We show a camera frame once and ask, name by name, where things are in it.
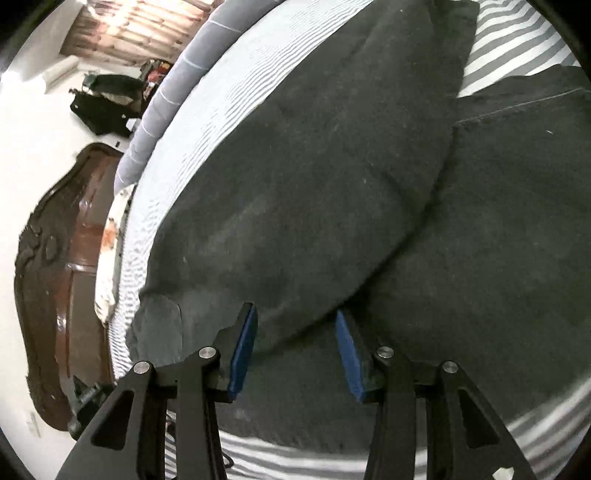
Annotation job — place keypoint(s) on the floral patterned cloth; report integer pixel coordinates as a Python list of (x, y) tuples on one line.
[(111, 230)]

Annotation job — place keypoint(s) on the grey white striped bed sheet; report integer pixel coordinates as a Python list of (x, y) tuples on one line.
[(207, 115)]

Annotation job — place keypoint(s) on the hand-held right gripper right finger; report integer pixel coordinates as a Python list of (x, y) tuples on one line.
[(348, 355)]

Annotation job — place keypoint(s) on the black bag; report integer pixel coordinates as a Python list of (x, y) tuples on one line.
[(101, 110)]

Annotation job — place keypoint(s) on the grey blanket with white lines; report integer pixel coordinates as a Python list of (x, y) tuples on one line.
[(157, 120)]

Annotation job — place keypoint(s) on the brown patterned curtain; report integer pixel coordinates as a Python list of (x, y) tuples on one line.
[(138, 37)]

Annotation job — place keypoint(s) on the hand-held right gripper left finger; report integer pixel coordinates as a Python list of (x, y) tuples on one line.
[(242, 350)]

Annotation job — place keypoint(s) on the dark grey denim pants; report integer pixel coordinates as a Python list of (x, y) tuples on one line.
[(300, 184)]

